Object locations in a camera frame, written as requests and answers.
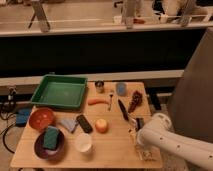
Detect brown pine cone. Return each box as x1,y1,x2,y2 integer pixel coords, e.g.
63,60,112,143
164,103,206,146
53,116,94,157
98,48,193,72
128,91,143,113

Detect white translucent cup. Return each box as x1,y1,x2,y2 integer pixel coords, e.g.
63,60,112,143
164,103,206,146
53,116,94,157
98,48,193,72
74,133,92,154

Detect blue box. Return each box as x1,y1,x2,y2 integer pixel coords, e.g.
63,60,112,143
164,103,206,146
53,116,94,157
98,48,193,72
15,108,32,127

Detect orange apple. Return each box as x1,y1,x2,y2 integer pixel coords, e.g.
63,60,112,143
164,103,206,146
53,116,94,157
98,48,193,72
95,119,108,133

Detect black dish brush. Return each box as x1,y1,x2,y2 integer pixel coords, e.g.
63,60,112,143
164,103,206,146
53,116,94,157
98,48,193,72
129,116,145,131

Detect black cables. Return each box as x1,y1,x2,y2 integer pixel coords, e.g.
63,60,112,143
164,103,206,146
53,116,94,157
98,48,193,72
0,99,18,154

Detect green sponge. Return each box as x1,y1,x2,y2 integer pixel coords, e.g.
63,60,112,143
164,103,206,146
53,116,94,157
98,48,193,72
43,126,59,150

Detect blue plastic cup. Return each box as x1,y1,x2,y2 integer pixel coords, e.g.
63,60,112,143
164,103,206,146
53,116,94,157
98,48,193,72
116,82,127,96

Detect red bowl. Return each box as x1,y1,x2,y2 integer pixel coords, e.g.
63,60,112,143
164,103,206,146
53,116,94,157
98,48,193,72
29,107,55,131

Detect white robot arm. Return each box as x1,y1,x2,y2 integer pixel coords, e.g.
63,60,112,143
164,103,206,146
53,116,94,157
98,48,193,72
136,113,213,171

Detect metal fork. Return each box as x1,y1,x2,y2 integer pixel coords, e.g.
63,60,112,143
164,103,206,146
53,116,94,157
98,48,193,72
108,93,114,111

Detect orange carrot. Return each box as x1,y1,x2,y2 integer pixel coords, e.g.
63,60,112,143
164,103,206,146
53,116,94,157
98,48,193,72
87,99,109,105

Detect purple plate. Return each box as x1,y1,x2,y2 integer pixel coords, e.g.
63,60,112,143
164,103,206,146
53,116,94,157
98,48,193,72
34,130,65,159

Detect green plastic tray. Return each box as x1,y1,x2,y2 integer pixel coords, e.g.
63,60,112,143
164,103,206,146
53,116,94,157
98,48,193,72
31,74,87,110

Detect black handled knife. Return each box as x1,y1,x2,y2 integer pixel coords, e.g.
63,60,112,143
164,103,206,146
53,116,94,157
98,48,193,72
118,100,129,121

